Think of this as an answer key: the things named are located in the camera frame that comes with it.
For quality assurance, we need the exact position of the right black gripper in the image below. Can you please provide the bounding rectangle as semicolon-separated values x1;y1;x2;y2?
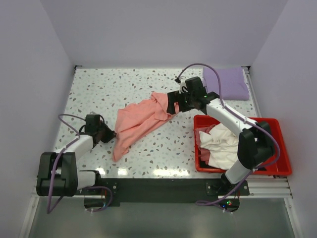
166;89;195;115

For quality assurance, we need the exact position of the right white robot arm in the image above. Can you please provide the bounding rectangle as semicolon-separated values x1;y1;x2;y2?
167;77;280;195

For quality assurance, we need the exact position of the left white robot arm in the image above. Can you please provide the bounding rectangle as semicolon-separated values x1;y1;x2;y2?
36;114;116;197

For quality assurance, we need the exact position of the folded purple t shirt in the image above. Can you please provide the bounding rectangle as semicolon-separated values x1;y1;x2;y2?
202;67;249;101

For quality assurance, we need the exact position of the white t shirt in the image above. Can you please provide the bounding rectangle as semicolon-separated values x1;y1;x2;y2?
205;123;238;170

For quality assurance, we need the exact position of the red plastic bin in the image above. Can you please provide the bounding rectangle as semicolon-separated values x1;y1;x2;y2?
193;115;292;176

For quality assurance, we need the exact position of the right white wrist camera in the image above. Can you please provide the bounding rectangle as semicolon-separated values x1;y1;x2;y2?
179;79;188;94

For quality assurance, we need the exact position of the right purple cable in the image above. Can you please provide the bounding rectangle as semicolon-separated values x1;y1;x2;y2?
177;63;280;208

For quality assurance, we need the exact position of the purple cable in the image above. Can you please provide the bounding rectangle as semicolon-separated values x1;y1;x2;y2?
177;63;280;208
46;114;113;214

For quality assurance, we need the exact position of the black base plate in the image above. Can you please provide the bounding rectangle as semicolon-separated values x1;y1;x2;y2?
74;177;250;209

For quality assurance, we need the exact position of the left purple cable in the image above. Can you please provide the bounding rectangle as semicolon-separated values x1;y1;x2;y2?
46;114;113;214

